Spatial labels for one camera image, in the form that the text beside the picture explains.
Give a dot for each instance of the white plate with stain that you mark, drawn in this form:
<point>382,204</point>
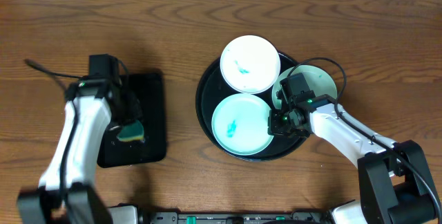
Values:
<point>250,64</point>

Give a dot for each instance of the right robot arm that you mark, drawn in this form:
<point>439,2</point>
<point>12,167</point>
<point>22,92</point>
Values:
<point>395,182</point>

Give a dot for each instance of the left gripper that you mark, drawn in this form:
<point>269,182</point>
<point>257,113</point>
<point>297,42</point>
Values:
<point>129,112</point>

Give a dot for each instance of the green yellow sponge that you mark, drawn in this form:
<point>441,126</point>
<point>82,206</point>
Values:
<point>131,132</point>

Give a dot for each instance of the round black tray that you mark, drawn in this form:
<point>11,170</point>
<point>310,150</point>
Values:
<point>211,90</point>

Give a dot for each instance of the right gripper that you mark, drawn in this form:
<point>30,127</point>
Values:
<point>273,126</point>

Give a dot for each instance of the mint plate front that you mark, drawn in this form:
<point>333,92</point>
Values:
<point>240,124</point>

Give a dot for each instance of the black rectangular tray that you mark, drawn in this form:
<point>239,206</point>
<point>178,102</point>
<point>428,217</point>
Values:
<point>113,153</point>

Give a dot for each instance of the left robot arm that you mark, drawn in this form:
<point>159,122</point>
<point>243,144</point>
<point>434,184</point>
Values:
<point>66,192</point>

